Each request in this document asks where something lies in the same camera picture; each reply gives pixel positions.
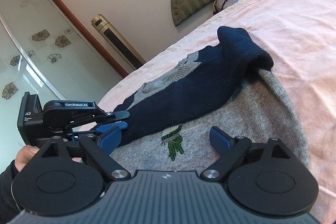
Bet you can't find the black left sleeve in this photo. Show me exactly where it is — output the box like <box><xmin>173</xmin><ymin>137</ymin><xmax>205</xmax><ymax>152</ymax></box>
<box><xmin>0</xmin><ymin>160</ymin><xmax>20</xmax><ymax>223</ymax></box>

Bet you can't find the glass sliding wardrobe door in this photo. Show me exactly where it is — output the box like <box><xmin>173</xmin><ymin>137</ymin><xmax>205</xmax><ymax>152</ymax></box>
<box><xmin>1</xmin><ymin>0</ymin><xmax>121</xmax><ymax>169</ymax></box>

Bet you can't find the gold tower air conditioner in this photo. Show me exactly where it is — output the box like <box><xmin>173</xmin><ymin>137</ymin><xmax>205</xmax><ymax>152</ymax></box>
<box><xmin>91</xmin><ymin>14</ymin><xmax>146</xmax><ymax>69</ymax></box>

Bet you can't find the pink bed sheet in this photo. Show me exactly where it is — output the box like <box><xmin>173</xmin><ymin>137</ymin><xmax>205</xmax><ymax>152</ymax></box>
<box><xmin>100</xmin><ymin>0</ymin><xmax>335</xmax><ymax>223</ymax></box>

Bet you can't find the person's left hand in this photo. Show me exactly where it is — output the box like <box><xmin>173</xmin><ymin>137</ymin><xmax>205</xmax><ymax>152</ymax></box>
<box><xmin>14</xmin><ymin>145</ymin><xmax>39</xmax><ymax>172</ymax></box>

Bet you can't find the grey and navy sweater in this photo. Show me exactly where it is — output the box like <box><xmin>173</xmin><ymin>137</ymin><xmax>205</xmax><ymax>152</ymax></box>
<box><xmin>112</xmin><ymin>27</ymin><xmax>309</xmax><ymax>172</ymax></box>

